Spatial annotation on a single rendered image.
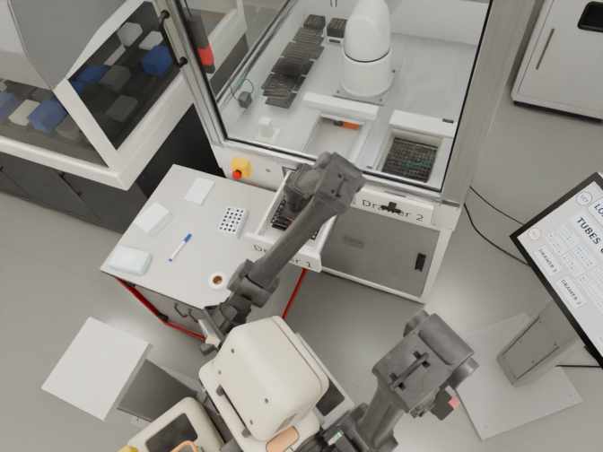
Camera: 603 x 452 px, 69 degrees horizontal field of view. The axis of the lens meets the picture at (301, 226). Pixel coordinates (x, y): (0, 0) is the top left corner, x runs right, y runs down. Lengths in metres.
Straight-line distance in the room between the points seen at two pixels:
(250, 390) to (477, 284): 1.82
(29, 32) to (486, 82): 1.32
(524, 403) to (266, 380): 1.66
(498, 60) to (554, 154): 2.08
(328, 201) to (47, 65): 1.11
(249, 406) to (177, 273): 0.94
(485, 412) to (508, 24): 1.70
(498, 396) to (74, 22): 2.28
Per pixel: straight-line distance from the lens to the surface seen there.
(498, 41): 1.16
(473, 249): 2.66
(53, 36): 1.71
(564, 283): 1.50
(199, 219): 1.90
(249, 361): 0.92
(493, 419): 2.33
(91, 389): 1.77
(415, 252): 1.97
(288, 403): 0.89
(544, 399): 2.41
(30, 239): 3.36
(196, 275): 1.76
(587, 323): 1.48
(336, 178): 0.91
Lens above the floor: 2.25
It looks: 57 degrees down
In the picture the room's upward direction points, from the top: 12 degrees counter-clockwise
